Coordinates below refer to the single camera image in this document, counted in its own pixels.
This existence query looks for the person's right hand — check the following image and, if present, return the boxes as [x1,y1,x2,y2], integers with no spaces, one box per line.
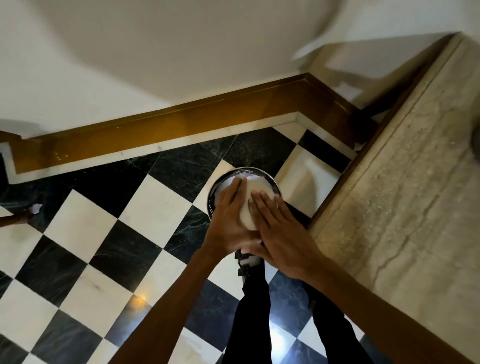
[247,190,328,281]

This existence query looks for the person's right forearm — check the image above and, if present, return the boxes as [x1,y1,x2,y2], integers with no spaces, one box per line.
[300,259,474,364]

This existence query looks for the brown wooden stick white tip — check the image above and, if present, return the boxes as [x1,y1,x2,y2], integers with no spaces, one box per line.
[0,203,43,229]

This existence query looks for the grey and black shoe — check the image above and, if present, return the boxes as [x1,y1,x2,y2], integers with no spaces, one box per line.
[234,249,265,277]

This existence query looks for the black trousers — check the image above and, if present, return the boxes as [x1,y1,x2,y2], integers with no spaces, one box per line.
[220,261,373,364]

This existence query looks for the person's left hand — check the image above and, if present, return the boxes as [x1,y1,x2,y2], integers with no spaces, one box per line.
[203,177,263,260]

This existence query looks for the round steel trash bin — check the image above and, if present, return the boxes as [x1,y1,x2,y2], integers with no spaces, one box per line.
[207,166,283,228]

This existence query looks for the person's left forearm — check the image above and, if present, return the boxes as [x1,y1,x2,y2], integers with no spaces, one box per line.
[108,250,230,364]

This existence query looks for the white bin liner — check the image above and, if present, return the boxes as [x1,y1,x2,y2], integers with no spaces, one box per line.
[212,169,263,199]

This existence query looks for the white round trash bundle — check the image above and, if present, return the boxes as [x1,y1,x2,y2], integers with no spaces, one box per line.
[238,178,277,232]

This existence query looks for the beige stone counter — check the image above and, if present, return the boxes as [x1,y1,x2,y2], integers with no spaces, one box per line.
[308,32,480,364]

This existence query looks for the brown wooden skirting board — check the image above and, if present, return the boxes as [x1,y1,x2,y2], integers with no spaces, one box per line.
[0,72,377,185]

